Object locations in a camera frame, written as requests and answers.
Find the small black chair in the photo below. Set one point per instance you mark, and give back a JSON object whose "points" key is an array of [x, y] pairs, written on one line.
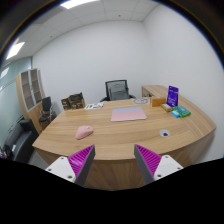
{"points": [[46, 108]]}

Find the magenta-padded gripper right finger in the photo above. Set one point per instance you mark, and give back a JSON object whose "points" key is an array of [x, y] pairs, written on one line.
{"points": [[151, 161]]}

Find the grey backpack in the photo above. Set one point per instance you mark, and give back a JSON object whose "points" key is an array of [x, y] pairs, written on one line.
{"points": [[119, 92]]}

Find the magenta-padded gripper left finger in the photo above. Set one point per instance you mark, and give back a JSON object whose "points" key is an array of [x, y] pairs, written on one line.
{"points": [[75, 163]]}

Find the yellowish small box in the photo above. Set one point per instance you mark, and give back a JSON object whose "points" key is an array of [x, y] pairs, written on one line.
{"points": [[166, 107]]}

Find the black device on box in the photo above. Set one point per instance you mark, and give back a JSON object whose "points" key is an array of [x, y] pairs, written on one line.
{"points": [[76, 96]]}

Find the pink and blue mouse pad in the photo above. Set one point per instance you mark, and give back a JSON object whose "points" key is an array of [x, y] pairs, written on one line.
{"points": [[128, 114]]}

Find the blue small box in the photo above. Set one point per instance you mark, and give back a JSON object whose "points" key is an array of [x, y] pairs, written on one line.
{"points": [[175, 114]]}

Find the orange cardboard box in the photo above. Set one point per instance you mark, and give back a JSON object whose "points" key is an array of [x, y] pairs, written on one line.
{"points": [[158, 101]]}

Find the large brown cardboard box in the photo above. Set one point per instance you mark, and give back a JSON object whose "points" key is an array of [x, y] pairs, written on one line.
{"points": [[77, 104]]}

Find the pink computer mouse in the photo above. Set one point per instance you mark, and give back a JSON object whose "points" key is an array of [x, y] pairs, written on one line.
{"points": [[84, 132]]}

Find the white printed paper sheet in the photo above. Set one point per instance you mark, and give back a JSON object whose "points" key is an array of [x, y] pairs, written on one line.
{"points": [[94, 106]]}

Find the black leather armchair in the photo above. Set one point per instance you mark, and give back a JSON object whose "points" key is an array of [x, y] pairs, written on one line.
{"points": [[20, 140]]}

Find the wooden side desk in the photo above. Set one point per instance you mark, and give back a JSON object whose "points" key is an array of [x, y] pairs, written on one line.
{"points": [[153, 90]]}

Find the purple upright card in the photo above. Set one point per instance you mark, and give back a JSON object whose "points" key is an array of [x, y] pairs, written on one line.
{"points": [[172, 96]]}

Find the small brown cardboard box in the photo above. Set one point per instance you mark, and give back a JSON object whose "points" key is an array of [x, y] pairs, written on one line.
{"points": [[65, 104]]}

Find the rectangular ceiling light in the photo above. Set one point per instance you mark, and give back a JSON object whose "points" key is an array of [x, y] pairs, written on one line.
{"points": [[15, 50], [75, 2]]}

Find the green small box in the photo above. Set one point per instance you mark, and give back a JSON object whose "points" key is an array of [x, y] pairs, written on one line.
{"points": [[183, 111]]}

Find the black mesh office chair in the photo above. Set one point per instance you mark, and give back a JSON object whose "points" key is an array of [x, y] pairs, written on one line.
{"points": [[108, 89]]}

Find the wooden shelf unit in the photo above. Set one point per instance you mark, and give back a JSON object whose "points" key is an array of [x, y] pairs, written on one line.
{"points": [[30, 96]]}

